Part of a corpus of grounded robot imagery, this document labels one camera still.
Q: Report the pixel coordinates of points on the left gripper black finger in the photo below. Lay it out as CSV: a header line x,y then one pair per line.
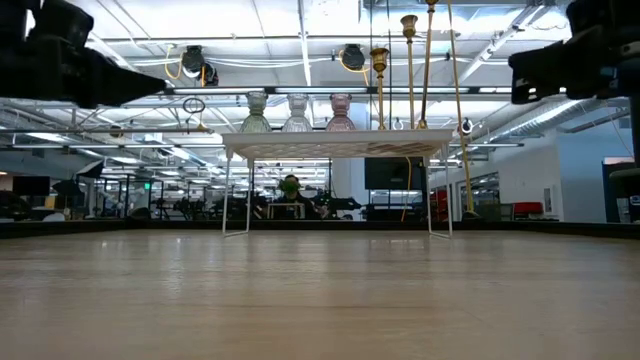
x,y
125,85

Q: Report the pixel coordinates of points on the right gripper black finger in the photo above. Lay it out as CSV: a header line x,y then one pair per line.
x,y
537,70

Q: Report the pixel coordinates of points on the grey ribbed glass vase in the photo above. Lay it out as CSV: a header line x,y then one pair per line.
x,y
255,122

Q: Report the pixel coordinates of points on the clear glass candle holder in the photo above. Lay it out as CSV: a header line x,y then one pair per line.
x,y
297,122

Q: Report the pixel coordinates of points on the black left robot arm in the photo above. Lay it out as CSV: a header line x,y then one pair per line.
x,y
10,20

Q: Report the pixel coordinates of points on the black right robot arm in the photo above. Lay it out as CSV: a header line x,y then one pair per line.
x,y
636,130

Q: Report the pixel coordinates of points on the pink glass candle holder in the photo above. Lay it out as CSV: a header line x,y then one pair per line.
x,y
340,122

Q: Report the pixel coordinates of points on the very tall gold candlestick holder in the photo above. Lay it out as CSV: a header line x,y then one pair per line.
x,y
457,100

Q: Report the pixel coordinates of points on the small dark monitor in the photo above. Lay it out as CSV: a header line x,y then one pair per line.
x,y
31,186

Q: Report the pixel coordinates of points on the medium gold candlestick holder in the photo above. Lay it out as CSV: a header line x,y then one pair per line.
x,y
409,27

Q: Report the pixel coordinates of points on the red cabinet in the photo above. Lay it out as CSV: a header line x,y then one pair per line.
x,y
528,208

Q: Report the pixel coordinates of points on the short gold candlestick holder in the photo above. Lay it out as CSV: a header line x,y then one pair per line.
x,y
379,60

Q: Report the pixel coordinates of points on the person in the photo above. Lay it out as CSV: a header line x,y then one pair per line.
x,y
291,200

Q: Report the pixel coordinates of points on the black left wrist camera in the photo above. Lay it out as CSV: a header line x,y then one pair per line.
x,y
62,25

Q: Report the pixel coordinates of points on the black aluminium table frame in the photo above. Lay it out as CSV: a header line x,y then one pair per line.
x,y
100,227

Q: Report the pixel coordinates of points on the black wall monitor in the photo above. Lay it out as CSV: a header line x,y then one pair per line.
x,y
392,174

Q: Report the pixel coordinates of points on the black overhead frame bar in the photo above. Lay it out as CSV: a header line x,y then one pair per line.
x,y
325,90

